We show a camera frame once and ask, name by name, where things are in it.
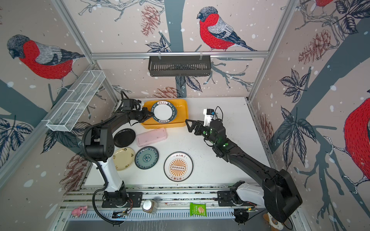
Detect small green rim plate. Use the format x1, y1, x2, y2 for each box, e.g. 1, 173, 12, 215
151, 101, 177, 124

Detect black round plate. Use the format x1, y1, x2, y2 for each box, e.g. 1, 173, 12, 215
113, 129, 136, 148

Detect large orange sunburst plate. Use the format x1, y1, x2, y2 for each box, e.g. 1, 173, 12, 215
163, 152, 194, 182

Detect teal patterned plate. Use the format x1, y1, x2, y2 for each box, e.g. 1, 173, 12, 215
135, 146, 159, 170

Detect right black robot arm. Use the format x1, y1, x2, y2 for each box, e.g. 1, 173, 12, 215
186, 119, 303, 223

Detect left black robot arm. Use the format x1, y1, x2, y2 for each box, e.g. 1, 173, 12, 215
82, 107, 153, 205

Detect yellow plastic bin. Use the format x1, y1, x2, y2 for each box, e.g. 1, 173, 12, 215
141, 99, 188, 129

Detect pink rectangular box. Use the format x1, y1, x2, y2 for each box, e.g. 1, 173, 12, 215
136, 128, 167, 147

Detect pale yellow plate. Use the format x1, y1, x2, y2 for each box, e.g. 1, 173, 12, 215
113, 147, 135, 171

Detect green snack packet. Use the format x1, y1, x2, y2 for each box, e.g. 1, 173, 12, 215
189, 203, 207, 217

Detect pink pig toy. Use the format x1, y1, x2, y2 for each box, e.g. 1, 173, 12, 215
71, 206, 88, 218

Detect brown white flower toy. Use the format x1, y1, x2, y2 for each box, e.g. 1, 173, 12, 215
263, 213, 284, 231

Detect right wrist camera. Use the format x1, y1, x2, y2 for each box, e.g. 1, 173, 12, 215
203, 108, 215, 127

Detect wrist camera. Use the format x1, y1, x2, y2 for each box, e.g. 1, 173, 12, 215
120, 99, 141, 111
203, 108, 215, 127

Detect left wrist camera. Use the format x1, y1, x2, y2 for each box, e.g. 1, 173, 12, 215
120, 99, 141, 111

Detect black wall basket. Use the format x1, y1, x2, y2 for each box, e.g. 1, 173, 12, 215
148, 55, 212, 77

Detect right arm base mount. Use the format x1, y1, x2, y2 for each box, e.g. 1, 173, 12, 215
216, 191, 257, 207

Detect white wire mesh shelf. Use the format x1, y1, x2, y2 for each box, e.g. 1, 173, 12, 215
46, 70, 106, 132

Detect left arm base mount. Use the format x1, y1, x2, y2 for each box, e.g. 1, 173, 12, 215
102, 192, 143, 208

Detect black cable at base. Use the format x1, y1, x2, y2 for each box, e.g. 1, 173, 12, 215
92, 184, 131, 226

